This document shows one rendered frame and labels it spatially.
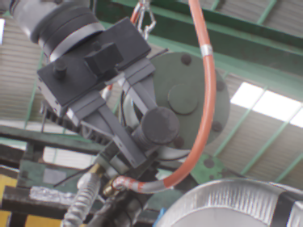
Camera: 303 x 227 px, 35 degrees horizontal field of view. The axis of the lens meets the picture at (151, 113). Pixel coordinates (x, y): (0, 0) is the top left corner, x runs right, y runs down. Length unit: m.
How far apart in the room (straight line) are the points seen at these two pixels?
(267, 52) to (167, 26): 0.83
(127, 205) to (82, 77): 0.29
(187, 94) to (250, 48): 3.17
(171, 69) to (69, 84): 0.20
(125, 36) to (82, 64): 0.06
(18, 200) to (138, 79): 1.09
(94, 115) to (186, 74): 0.19
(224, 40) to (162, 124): 3.27
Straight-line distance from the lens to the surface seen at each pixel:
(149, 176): 0.81
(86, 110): 0.55
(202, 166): 1.88
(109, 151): 0.66
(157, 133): 0.50
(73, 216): 0.50
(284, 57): 3.97
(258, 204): 0.63
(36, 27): 0.57
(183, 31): 3.66
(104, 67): 0.52
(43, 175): 1.67
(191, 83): 0.69
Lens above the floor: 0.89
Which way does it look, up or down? 41 degrees up
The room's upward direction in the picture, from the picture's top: straight up
